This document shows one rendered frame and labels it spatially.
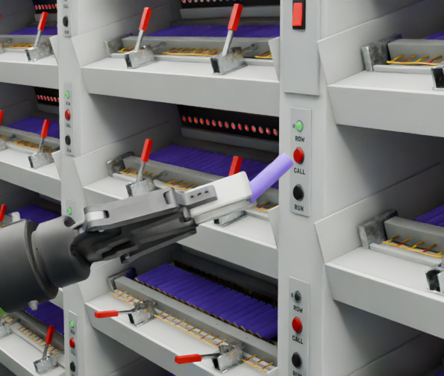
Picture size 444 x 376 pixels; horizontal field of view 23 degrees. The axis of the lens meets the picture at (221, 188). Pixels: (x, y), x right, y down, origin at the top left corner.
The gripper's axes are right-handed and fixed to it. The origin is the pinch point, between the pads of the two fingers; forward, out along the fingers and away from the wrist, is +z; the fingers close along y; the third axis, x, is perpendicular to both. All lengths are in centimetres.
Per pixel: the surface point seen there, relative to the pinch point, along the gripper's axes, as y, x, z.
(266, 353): 32.4, 9.3, -3.4
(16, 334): 105, -31, -61
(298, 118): 4.7, -8.4, 10.6
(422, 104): -9.5, 1.5, 22.7
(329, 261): 9.4, 7.5, 8.8
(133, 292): 58, -14, -24
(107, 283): 64, -20, -30
